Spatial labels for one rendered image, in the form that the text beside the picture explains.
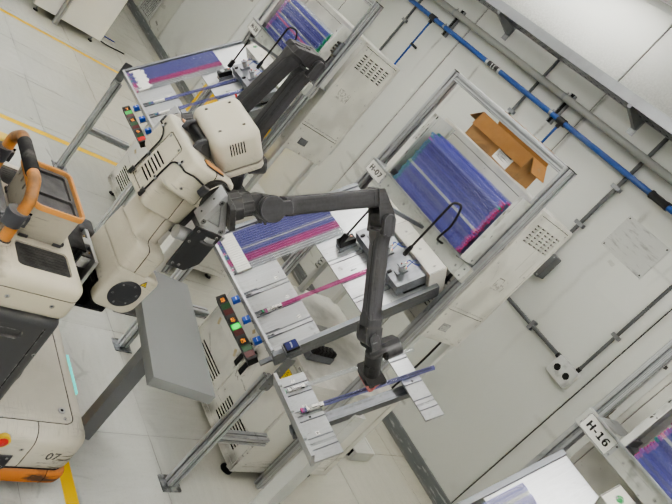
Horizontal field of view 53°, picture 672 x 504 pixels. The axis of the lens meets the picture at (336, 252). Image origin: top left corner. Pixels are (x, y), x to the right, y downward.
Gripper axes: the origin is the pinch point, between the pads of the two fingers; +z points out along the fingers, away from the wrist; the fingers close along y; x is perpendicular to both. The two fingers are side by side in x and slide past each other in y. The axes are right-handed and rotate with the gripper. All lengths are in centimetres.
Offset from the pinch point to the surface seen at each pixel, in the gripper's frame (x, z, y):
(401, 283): -30.3, -6.1, 35.9
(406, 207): -51, -11, 71
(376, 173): -49, -12, 97
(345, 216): -28, -2, 85
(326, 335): 3.6, 2.8, 29.3
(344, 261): -17, 0, 61
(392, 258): -33, -7, 49
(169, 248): 42, 34, 133
